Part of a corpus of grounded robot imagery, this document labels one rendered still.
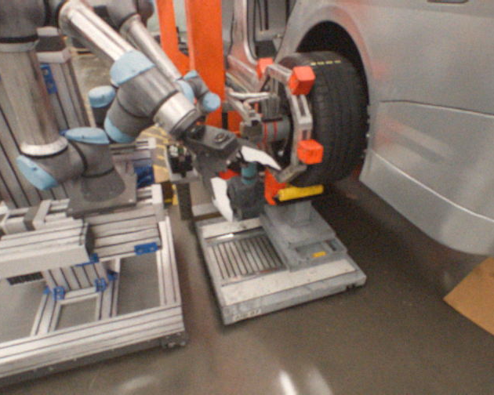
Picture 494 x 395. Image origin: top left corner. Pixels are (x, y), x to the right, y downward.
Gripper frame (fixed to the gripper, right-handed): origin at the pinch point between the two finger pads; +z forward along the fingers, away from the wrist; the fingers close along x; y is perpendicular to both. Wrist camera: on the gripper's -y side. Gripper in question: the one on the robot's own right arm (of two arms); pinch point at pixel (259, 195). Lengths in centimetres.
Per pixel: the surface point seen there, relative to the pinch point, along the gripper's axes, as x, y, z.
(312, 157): -47, 53, 18
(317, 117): -61, 52, 8
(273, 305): 3, 94, 65
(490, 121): -55, -7, 30
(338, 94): -73, 48, 7
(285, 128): -61, 76, 5
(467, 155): -51, 1, 36
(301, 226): -45, 110, 57
